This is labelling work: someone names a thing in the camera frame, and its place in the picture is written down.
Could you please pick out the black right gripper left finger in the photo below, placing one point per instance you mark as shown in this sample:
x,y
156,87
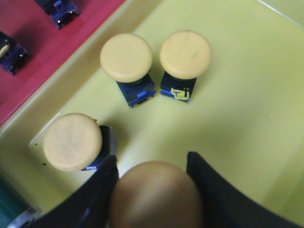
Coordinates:
x,y
88,206

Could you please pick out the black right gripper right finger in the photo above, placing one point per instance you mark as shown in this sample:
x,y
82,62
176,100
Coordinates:
x,y
226,207

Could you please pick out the yellow mushroom push button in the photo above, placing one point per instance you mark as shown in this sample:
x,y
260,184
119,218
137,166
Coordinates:
x,y
127,59

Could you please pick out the silver conveyor end roller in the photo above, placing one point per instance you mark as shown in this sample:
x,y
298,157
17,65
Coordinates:
x,y
25,218

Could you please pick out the green conveyor belt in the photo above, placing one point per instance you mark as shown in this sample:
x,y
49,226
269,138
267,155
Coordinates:
x,y
12,203

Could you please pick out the yellow plastic tray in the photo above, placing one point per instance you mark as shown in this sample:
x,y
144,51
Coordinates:
x,y
245,116

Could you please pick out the push button base left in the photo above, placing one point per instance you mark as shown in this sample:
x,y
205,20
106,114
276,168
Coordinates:
x,y
12,54

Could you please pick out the push button base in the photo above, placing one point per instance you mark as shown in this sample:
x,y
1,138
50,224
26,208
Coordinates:
x,y
60,11
12,54

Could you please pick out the red plastic tray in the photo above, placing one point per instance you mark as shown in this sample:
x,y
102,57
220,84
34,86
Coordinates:
x,y
28,24

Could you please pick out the push button base upper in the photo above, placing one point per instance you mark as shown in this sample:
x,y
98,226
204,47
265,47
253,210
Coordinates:
x,y
60,11

